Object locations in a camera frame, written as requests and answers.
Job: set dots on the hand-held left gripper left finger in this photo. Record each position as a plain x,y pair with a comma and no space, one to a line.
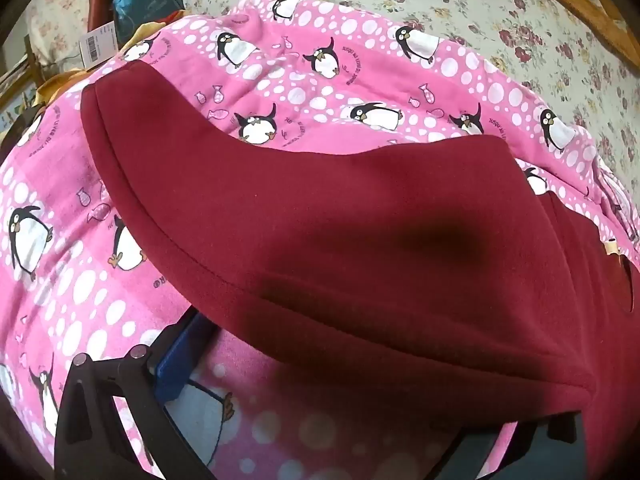
175,366

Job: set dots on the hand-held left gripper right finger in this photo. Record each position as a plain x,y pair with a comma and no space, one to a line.
522,441

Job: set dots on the dark red fleece garment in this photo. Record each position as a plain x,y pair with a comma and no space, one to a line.
350,235

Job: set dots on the pink penguin print blanket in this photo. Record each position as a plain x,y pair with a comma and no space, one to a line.
300,75

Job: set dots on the floral bed sheet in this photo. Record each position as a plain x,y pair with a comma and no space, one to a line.
450,10

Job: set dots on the yellow cloth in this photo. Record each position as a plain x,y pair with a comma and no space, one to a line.
147,30

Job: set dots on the white barcode tag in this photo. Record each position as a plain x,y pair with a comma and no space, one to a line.
100,45

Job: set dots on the blue plastic bag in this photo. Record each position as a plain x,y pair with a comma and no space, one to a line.
145,0

